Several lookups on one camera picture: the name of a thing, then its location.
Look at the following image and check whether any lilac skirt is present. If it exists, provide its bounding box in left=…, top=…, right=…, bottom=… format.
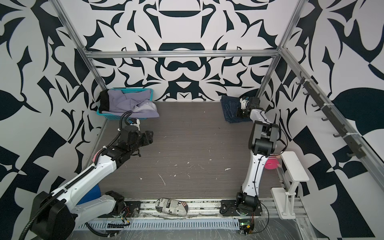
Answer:
left=103, top=90, right=160, bottom=119

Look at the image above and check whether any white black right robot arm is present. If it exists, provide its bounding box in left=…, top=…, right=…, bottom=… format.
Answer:
left=236, top=97, right=280, bottom=215

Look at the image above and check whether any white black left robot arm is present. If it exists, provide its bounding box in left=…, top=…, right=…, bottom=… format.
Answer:
left=19, top=111, right=154, bottom=240

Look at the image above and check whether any teal plastic basket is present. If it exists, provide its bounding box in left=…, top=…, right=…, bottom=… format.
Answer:
left=97, top=88, right=154, bottom=120

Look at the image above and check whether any black garment in basket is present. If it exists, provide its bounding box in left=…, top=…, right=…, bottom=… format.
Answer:
left=99, top=90, right=110, bottom=113

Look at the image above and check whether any pink alarm clock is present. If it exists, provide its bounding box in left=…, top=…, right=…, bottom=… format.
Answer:
left=92, top=152, right=99, bottom=163

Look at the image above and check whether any plush doll toy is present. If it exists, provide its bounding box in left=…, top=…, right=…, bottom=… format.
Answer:
left=264, top=156, right=281, bottom=170

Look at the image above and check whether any blue cap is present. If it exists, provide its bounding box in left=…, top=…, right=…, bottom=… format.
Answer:
left=77, top=185, right=101, bottom=205

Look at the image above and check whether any newspaper print shoe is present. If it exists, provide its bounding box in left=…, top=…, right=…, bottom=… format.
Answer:
left=155, top=198, right=189, bottom=217

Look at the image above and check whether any white stand rack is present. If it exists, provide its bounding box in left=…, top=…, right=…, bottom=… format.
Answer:
left=271, top=151, right=310, bottom=220

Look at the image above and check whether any green circuit board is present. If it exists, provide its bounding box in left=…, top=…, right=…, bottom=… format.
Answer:
left=239, top=219, right=255, bottom=235

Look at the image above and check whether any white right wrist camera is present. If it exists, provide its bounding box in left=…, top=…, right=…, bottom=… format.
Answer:
left=240, top=97, right=249, bottom=110

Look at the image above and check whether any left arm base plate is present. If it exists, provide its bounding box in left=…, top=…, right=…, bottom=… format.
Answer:
left=121, top=201, right=142, bottom=218

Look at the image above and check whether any white cable duct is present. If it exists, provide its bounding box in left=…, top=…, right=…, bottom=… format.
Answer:
left=89, top=219, right=240, bottom=231

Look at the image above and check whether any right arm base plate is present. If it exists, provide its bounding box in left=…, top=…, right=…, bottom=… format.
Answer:
left=219, top=200, right=263, bottom=217

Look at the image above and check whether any black wall hook rail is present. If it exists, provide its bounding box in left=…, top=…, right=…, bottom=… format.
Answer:
left=299, top=72, right=367, bottom=159

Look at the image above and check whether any aluminium cage frame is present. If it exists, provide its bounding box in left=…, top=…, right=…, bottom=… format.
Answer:
left=51, top=1, right=384, bottom=188

